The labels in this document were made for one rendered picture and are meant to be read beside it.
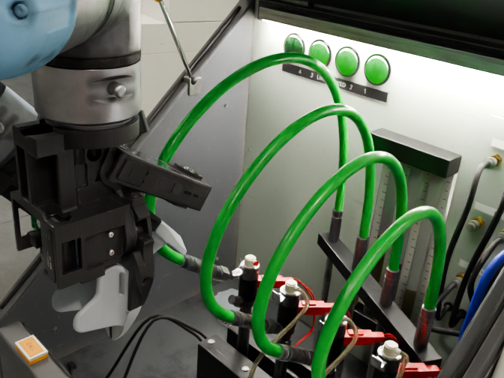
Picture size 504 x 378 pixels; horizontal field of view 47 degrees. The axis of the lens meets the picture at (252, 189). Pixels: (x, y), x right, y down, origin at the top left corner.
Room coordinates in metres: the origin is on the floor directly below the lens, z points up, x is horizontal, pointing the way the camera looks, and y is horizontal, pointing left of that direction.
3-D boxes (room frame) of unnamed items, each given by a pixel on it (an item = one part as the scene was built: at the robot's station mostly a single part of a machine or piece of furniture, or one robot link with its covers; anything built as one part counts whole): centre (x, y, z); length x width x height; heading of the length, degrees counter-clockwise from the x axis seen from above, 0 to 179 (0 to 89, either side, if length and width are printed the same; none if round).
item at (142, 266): (0.40, 0.10, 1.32); 0.05 x 0.02 x 0.09; 46
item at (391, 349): (0.54, -0.18, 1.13); 0.02 x 0.02 x 0.03
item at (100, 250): (0.40, 0.13, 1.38); 0.09 x 0.08 x 0.12; 136
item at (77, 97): (0.40, 0.12, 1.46); 0.08 x 0.08 x 0.05
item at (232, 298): (0.70, 0.00, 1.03); 0.05 x 0.03 x 0.21; 136
